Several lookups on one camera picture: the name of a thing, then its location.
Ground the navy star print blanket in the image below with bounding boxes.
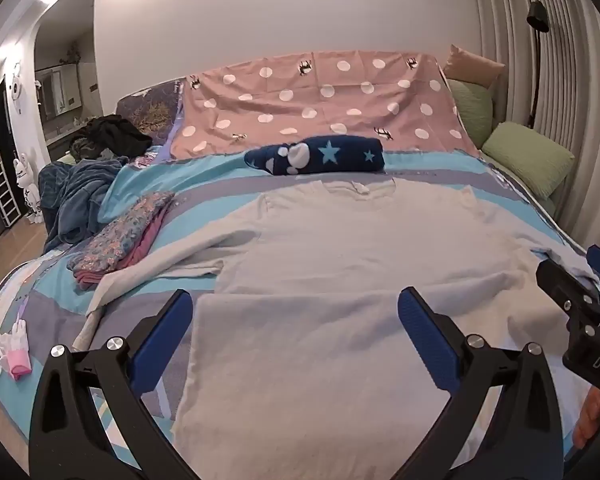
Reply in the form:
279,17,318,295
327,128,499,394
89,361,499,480
244,135,386,177

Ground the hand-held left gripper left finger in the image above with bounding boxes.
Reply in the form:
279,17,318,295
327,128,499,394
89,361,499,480
28,289,201,480

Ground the white figurine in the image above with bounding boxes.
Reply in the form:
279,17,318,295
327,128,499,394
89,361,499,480
12,152,43,221

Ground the pink white glove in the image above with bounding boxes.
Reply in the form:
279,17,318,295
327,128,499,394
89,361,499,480
0,319,33,381

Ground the beige pillow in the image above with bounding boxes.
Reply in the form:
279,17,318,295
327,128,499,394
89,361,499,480
442,44,506,88

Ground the black panel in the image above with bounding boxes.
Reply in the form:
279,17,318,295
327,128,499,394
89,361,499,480
0,77,18,171

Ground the floral folded cloth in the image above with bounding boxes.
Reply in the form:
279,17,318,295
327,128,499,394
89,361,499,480
67,191,176,281

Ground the pink polka dot sheet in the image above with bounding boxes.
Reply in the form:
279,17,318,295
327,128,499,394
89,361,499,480
170,50,481,158

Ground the white sweatshirt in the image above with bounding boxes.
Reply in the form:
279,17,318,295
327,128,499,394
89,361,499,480
72,180,600,480

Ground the green pillow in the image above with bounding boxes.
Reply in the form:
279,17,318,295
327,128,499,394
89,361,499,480
447,79,495,150
481,121,576,200

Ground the grey garment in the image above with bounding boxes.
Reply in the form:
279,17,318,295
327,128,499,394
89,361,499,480
70,137,116,161

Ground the dark blue blanket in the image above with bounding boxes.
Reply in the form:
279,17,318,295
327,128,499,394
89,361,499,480
37,157,131,253

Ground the white shelf rack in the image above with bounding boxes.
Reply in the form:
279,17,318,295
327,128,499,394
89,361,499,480
0,162,21,228

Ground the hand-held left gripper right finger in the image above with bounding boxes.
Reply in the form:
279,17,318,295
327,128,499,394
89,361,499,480
397,287,566,480

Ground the black floor lamp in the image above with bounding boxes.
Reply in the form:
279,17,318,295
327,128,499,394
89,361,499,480
525,0,551,128

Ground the blue grey striped bed sheet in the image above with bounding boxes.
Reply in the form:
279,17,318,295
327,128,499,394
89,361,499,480
0,147,600,461

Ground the black clothes pile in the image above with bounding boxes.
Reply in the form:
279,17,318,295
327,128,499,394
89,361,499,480
70,115,153,158

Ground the pink folded cloth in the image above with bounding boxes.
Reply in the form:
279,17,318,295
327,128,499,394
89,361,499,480
75,205,173,291

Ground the purple floral sheet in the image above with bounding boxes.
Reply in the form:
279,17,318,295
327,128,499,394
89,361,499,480
116,87,186,161

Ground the person's right hand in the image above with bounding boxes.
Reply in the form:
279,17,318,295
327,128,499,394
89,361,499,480
572,385,600,453

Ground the white pleated curtain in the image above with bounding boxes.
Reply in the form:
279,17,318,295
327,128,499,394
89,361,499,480
472,0,600,251

